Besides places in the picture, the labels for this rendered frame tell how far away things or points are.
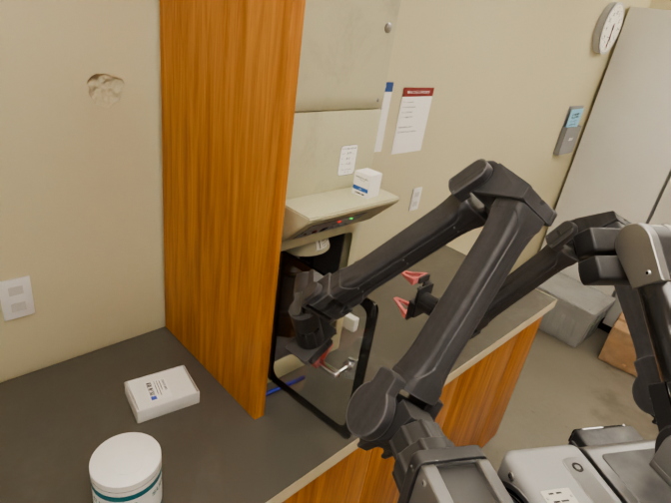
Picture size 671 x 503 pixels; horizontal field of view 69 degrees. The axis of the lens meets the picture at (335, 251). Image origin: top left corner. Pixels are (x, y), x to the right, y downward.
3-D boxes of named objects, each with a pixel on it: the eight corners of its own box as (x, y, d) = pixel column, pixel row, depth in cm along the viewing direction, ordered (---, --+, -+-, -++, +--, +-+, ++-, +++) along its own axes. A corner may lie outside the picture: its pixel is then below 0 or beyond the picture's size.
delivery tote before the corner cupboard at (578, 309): (501, 311, 381) (514, 274, 366) (527, 296, 408) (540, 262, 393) (576, 353, 343) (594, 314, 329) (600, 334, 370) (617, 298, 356)
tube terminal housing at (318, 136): (211, 341, 153) (220, 88, 119) (291, 310, 175) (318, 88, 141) (259, 387, 138) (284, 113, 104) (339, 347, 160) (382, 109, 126)
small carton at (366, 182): (350, 193, 125) (354, 170, 123) (362, 189, 129) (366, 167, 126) (366, 199, 123) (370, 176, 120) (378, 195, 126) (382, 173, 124)
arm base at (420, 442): (395, 533, 57) (417, 462, 52) (375, 474, 64) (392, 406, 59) (461, 523, 60) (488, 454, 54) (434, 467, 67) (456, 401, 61)
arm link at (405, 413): (416, 426, 60) (443, 440, 62) (388, 370, 68) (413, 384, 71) (366, 473, 62) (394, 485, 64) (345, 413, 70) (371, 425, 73)
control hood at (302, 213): (272, 240, 117) (276, 201, 113) (362, 216, 139) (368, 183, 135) (303, 259, 111) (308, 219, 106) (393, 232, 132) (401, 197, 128)
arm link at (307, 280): (317, 291, 92) (348, 311, 96) (320, 249, 100) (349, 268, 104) (277, 317, 98) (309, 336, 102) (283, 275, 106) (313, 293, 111)
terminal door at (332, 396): (267, 375, 136) (280, 248, 118) (350, 440, 120) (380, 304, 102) (265, 376, 136) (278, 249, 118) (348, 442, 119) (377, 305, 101)
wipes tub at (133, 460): (85, 502, 102) (78, 451, 95) (145, 469, 111) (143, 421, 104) (110, 551, 94) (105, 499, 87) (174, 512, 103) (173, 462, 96)
